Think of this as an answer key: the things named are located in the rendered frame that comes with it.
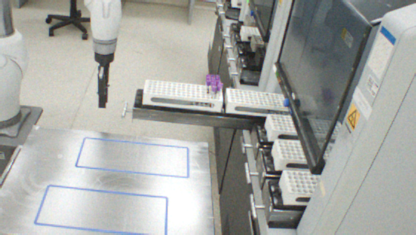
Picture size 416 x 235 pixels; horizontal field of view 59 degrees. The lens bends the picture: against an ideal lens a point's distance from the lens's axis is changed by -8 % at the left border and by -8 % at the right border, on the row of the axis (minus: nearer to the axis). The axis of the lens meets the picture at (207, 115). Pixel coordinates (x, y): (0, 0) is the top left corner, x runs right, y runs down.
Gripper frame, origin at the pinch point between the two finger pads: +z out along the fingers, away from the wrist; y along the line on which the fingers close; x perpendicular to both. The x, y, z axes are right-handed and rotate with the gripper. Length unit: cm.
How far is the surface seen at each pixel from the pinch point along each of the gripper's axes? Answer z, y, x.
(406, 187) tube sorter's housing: -26, -65, -86
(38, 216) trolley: -2, -63, 7
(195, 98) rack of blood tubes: -7.2, -4.9, -34.9
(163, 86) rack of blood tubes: -6.7, 2.0, -23.1
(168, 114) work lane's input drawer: -0.2, -6.7, -25.8
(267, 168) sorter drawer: -3, -35, -59
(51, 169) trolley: -2.2, -44.9, 8.0
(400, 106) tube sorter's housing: -48, -65, -72
